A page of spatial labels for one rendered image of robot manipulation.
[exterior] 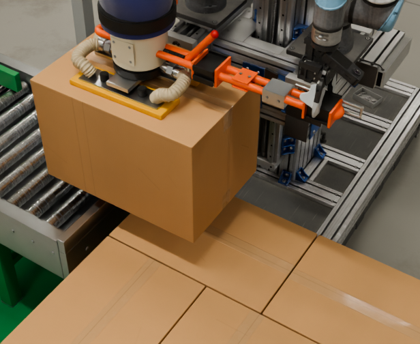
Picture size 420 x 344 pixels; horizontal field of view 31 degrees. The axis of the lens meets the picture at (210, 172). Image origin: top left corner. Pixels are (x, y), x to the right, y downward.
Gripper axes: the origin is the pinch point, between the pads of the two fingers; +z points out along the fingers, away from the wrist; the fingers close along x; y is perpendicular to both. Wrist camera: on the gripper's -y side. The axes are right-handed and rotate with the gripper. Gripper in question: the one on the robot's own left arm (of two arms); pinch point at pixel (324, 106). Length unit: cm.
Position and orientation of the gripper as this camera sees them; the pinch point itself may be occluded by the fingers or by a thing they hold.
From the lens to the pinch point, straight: 205.3
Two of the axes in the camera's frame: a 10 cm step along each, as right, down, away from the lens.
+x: -5.2, 5.7, -6.4
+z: -0.1, 7.4, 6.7
